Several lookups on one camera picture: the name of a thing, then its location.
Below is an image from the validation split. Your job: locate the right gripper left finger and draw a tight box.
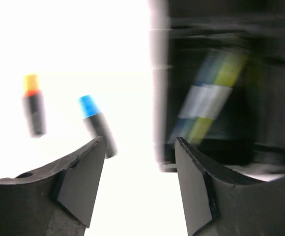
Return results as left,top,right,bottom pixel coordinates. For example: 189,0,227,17
0,137,106,236

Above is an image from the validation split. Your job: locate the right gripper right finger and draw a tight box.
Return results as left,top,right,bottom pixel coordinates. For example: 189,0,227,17
175,138,285,236

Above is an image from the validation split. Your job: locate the blue highlighter marker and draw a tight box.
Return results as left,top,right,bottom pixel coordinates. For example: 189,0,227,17
79,95,117,159

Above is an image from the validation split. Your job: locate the orange highlighter marker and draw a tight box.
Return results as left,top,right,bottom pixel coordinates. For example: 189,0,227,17
23,74,46,138

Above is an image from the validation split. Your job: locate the yellow green pen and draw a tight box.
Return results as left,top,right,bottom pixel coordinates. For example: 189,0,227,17
184,51,247,144

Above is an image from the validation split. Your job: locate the blue clear pen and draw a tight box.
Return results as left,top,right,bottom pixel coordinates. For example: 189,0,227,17
168,49,230,144

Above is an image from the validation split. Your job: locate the black divided organizer tray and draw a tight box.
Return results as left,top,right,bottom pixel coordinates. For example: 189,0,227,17
149,0,285,174

